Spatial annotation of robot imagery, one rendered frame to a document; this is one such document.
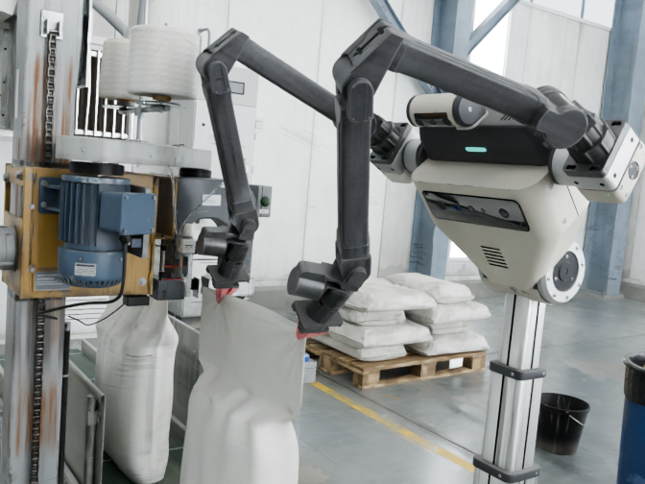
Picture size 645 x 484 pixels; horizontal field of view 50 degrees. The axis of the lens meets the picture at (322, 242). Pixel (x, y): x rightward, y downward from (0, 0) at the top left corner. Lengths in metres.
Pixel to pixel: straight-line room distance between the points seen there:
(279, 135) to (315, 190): 0.68
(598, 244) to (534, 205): 8.77
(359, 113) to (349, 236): 0.27
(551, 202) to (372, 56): 0.57
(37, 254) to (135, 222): 0.32
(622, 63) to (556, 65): 1.18
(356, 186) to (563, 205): 0.50
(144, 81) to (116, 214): 0.32
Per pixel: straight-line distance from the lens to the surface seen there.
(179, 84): 1.65
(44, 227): 1.78
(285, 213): 6.77
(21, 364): 1.89
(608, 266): 10.16
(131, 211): 1.55
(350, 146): 1.18
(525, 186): 1.46
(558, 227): 1.53
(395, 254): 7.68
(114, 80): 1.91
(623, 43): 10.42
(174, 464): 2.45
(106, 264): 1.61
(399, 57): 1.12
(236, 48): 1.57
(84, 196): 1.60
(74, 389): 2.28
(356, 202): 1.24
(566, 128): 1.28
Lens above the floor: 1.39
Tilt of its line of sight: 6 degrees down
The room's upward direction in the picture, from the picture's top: 5 degrees clockwise
